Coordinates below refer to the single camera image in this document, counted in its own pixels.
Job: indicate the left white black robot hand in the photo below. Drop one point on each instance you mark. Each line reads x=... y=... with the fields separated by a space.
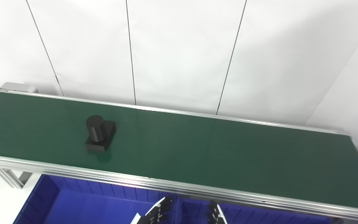
x=157 y=214

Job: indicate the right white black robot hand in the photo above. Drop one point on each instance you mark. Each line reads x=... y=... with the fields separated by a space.
x=214 y=216

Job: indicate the black cylinder-on-block part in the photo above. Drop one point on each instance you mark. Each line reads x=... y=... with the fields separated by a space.
x=99 y=137

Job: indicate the green conveyor belt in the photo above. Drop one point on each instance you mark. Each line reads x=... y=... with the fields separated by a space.
x=135 y=182
x=213 y=149

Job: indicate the blue bin with black parts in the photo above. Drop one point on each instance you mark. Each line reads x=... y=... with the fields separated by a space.
x=259 y=216

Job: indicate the blue bin with white parts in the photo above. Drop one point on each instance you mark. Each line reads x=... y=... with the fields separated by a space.
x=82 y=205

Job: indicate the aluminium conveyor leg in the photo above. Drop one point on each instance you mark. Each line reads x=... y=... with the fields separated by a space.
x=8 y=177

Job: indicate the grey conveyor end housing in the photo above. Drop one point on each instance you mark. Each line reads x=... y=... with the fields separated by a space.
x=17 y=87

